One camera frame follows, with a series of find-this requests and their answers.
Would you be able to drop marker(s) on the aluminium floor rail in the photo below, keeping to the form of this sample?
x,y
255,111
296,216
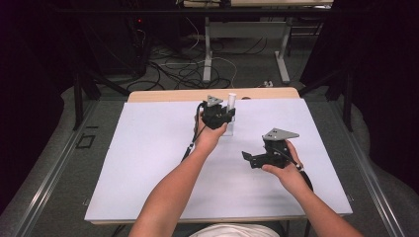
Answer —
x,y
365,171
49,184

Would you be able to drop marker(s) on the dark curtain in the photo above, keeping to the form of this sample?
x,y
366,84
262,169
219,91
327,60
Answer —
x,y
385,82
29,65

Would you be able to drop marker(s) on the person's right hand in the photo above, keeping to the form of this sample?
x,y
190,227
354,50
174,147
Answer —
x,y
290,174

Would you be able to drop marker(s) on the white power strip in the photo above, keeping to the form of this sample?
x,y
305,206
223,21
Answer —
x,y
268,84

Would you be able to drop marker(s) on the clear acrylic compartment organizer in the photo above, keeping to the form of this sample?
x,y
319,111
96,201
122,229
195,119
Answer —
x,y
229,129

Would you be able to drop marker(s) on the white desk with metal legs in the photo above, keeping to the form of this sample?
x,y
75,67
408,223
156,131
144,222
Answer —
x,y
243,31

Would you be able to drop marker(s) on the white table cover sheet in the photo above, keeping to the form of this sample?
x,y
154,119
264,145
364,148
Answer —
x,y
148,164

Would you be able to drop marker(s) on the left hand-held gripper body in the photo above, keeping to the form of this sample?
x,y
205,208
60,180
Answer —
x,y
214,115

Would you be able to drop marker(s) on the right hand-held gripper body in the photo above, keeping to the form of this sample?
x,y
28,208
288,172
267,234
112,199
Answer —
x,y
275,149

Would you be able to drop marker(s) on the white cylindrical tube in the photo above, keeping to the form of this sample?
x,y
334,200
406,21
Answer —
x,y
232,100

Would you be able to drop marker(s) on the black metal stand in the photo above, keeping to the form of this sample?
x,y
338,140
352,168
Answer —
x,y
84,87
342,89

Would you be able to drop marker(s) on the black computer tower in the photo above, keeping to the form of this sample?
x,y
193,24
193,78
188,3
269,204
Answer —
x,y
131,42

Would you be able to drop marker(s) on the black horizontal crossbar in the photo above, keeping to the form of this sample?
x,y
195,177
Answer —
x,y
197,11

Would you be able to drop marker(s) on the person's white shirt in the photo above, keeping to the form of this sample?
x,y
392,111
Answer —
x,y
235,231

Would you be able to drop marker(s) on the person's left hand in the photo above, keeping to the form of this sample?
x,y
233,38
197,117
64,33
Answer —
x,y
208,136

